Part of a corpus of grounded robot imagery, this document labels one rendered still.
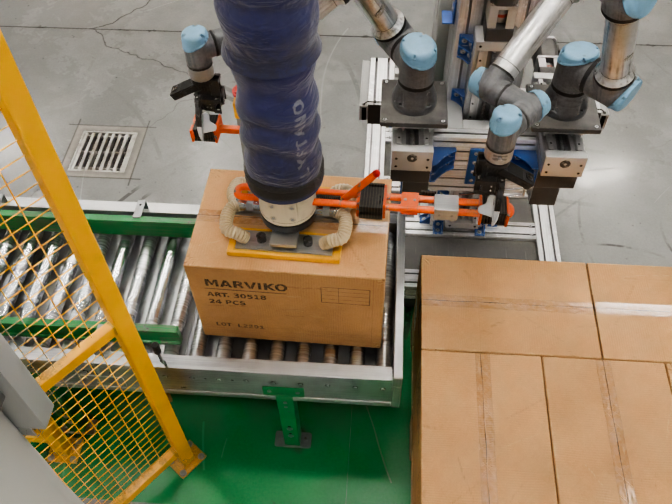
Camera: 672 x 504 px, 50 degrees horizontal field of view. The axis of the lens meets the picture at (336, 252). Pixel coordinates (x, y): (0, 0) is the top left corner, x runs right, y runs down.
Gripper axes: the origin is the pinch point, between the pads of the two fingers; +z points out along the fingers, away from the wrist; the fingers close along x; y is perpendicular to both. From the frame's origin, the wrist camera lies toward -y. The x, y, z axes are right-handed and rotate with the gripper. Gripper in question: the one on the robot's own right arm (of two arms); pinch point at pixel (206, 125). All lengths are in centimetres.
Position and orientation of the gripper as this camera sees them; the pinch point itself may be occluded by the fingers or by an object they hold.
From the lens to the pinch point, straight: 235.2
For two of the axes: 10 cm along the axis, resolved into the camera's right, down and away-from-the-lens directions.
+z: 0.2, 6.1, 7.9
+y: 9.9, 0.8, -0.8
